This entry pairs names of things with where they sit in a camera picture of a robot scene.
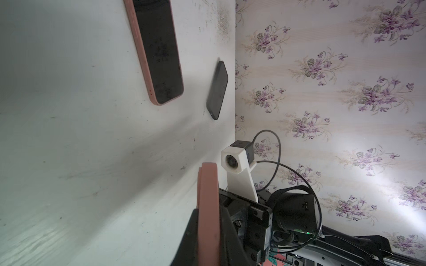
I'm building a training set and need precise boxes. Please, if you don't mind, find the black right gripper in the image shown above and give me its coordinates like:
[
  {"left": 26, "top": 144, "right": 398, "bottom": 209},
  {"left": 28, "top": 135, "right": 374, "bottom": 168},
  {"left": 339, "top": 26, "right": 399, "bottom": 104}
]
[{"left": 170, "top": 189, "right": 273, "bottom": 266}]

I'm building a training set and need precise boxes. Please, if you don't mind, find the black phone far right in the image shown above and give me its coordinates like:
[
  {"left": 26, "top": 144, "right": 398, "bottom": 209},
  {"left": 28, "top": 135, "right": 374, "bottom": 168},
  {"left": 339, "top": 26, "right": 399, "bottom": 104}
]
[{"left": 206, "top": 61, "right": 229, "bottom": 120}]

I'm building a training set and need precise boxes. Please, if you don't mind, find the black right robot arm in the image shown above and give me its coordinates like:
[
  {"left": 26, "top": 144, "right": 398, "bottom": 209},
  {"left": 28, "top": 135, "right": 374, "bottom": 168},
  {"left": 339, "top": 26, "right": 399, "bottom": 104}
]
[{"left": 172, "top": 186, "right": 422, "bottom": 266}]

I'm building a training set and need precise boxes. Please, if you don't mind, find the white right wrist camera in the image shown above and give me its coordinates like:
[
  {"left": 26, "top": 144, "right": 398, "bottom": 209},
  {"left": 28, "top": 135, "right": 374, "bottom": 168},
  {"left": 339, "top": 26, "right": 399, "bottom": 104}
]
[{"left": 221, "top": 140, "right": 258, "bottom": 202}]

